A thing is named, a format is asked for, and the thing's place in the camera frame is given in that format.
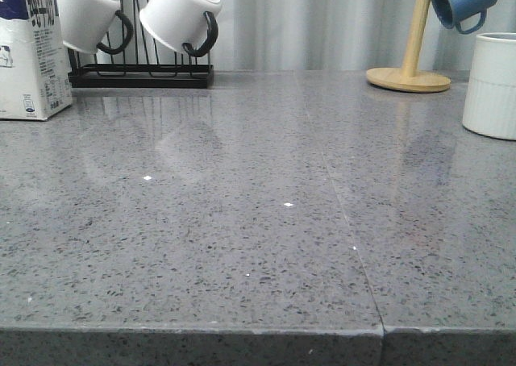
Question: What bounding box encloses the white ribbed HOME mug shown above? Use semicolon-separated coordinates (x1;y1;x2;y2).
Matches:
462;32;515;140

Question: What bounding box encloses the white mug black handle right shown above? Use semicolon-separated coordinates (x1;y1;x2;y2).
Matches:
139;0;222;57

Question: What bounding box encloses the black wire mug rack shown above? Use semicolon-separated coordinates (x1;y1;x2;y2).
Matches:
68;0;214;89

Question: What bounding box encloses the white mug black handle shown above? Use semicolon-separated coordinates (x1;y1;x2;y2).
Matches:
139;0;222;57
56;0;134;55

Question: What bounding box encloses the wooden mug tree stand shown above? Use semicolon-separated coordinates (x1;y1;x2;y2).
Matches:
366;0;451;94

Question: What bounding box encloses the white mug black handle left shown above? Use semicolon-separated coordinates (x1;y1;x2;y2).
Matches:
56;0;134;55

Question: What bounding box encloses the white blue milk carton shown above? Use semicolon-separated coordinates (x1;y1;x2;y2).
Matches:
1;0;73;121

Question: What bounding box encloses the blue enamel mug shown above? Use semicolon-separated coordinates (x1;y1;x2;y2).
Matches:
431;0;497;35

